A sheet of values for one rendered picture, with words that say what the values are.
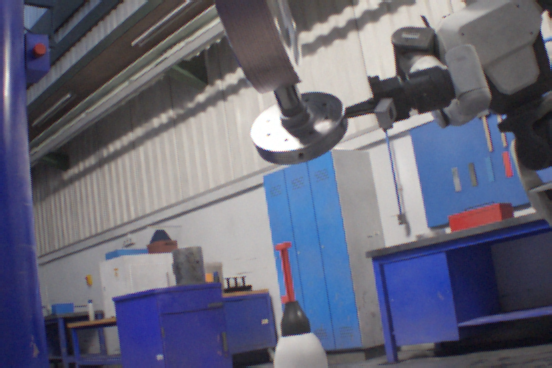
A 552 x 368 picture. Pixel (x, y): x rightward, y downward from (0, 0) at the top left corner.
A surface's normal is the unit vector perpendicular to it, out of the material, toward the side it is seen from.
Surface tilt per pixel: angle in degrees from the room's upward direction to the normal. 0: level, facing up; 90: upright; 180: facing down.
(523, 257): 90
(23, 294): 90
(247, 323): 90
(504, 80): 108
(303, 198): 90
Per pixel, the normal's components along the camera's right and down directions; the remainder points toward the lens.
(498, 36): -0.15, 0.15
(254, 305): 0.66, -0.24
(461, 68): -0.22, -0.18
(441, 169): -0.73, -0.02
